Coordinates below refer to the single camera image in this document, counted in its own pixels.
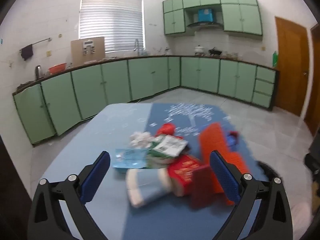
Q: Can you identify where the white tissue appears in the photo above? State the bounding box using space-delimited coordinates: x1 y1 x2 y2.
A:
129 131 153 148

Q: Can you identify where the green white carton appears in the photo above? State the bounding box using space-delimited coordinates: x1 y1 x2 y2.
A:
146 134 189 169

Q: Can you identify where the black trash bin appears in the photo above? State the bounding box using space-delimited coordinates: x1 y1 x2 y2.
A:
256 160 283 184

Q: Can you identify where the closed wooden door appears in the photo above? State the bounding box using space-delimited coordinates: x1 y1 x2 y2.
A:
275 16 309 117

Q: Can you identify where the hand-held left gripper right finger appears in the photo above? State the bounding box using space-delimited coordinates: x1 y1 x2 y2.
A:
209 150 293 240

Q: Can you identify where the light blue packet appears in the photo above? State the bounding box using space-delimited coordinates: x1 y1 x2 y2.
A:
112 148 148 169

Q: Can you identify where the blue tree print table mat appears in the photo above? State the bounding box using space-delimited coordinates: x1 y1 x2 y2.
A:
120 102 263 240

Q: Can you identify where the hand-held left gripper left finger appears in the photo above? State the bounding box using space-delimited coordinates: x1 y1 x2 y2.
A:
27 151 111 240

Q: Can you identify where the red crumpled wrapper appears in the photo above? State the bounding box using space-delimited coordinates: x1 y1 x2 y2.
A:
156 123 176 137

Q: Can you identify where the brown cardboard box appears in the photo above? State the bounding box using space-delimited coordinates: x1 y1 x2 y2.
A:
71 37 105 66

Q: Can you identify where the green wall cabinet unit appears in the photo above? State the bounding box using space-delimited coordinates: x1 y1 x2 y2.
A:
162 0 263 37

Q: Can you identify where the red gold paper bucket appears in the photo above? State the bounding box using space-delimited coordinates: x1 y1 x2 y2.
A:
167 155 201 197

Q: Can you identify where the orange textured sheet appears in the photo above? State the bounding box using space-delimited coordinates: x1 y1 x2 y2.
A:
197 122 247 206

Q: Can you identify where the blue box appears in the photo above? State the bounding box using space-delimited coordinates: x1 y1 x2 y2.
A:
198 9 214 23

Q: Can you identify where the metal towel rail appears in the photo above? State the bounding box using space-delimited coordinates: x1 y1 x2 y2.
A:
19 37 52 53

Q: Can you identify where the red plastic basin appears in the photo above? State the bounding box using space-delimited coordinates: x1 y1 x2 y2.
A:
48 63 68 74

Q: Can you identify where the wooden door with frame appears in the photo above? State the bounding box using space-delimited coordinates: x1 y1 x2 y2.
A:
304 22 320 137

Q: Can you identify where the small blue red packet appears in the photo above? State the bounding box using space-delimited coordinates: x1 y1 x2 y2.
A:
226 130 239 147

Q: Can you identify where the range hood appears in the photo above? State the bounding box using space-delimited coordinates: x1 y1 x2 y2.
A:
187 21 223 29

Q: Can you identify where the green base cabinet unit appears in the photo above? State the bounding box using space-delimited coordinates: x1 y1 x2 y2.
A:
12 55 277 145

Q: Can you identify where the dark hanging towel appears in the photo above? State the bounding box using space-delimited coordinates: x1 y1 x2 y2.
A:
21 44 34 61

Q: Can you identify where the white window blind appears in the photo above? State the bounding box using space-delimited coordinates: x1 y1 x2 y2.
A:
79 0 145 53

